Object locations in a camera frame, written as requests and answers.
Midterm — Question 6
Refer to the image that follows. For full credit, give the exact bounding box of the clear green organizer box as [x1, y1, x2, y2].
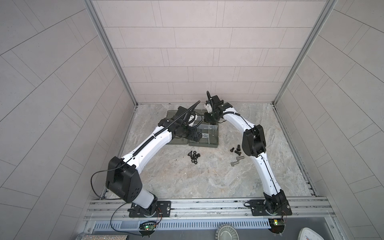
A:
[168, 122, 219, 148]

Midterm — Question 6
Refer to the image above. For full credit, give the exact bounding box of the silver hex bolt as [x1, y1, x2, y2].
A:
[230, 156, 245, 167]

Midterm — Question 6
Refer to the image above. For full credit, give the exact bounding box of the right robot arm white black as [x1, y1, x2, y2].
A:
[204, 92, 292, 216]

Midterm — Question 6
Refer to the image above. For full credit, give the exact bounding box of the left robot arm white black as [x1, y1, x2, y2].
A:
[106, 101, 202, 216]

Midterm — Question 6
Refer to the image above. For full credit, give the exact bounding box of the black hex bolt on table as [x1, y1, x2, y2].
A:
[234, 145, 242, 156]

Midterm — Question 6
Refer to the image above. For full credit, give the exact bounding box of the left circuit board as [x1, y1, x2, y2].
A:
[139, 221, 157, 231]

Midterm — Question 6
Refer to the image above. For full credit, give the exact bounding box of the circuit board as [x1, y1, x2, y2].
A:
[269, 219, 285, 234]
[139, 221, 157, 231]

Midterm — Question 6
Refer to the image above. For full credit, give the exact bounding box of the round metal dish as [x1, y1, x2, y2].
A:
[215, 224, 240, 240]

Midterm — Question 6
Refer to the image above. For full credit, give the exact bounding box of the right circuit board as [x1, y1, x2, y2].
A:
[269, 219, 285, 234]

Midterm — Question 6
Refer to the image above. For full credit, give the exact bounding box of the glittery grey roll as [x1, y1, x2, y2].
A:
[75, 234, 130, 240]

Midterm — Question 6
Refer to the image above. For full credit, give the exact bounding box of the white scale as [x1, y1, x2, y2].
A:
[298, 228, 324, 240]

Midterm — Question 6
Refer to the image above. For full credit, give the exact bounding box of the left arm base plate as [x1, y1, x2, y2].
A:
[129, 201, 172, 218]

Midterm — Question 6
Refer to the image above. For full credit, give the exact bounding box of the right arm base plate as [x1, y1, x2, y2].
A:
[244, 200, 293, 216]

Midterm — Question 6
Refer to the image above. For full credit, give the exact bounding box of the left black cable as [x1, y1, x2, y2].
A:
[90, 167, 121, 200]

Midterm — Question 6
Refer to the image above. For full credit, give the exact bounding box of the aluminium mounting rail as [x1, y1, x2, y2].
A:
[84, 197, 335, 221]

